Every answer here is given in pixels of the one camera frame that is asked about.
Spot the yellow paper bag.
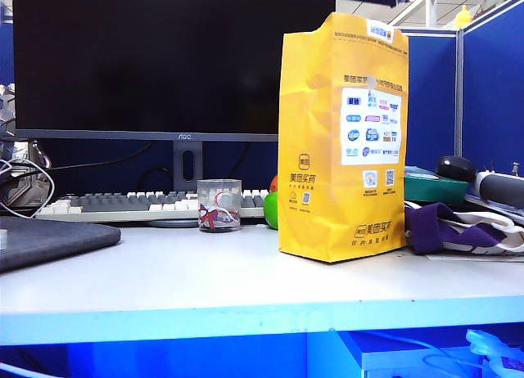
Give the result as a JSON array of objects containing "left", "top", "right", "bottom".
[{"left": 277, "top": 11, "right": 409, "bottom": 264}]

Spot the purple and white cloth bag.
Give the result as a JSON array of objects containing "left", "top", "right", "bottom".
[{"left": 404, "top": 200, "right": 524, "bottom": 256}]

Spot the green toy apple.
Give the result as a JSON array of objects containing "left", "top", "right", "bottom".
[{"left": 263, "top": 191, "right": 280, "bottom": 231}]

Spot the grey monitor stand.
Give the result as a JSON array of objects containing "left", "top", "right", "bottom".
[{"left": 142, "top": 141, "right": 204, "bottom": 228}]

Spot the white and grey keyboard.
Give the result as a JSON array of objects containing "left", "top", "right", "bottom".
[{"left": 35, "top": 188, "right": 271, "bottom": 223}]

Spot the black AOC computer monitor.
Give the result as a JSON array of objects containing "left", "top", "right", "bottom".
[{"left": 11, "top": 0, "right": 337, "bottom": 142}]

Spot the green box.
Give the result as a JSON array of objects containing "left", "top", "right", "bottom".
[{"left": 404, "top": 164, "right": 470, "bottom": 203}]

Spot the black round object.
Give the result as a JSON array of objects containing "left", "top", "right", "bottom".
[{"left": 434, "top": 155, "right": 478, "bottom": 183}]

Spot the grey and white handheld device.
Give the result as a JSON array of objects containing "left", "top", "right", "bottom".
[{"left": 464, "top": 161, "right": 524, "bottom": 209}]

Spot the grey robot figure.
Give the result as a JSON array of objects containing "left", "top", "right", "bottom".
[{"left": 0, "top": 83, "right": 52, "bottom": 207}]

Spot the translucent plastic piece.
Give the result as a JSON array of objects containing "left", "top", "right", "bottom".
[{"left": 464, "top": 328, "right": 524, "bottom": 378}]

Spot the black cable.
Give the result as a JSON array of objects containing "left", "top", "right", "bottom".
[{"left": 40, "top": 141, "right": 175, "bottom": 191}]

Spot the white cable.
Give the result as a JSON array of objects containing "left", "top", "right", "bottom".
[
  {"left": 339, "top": 331, "right": 484, "bottom": 378},
  {"left": 0, "top": 157, "right": 56, "bottom": 219}
]

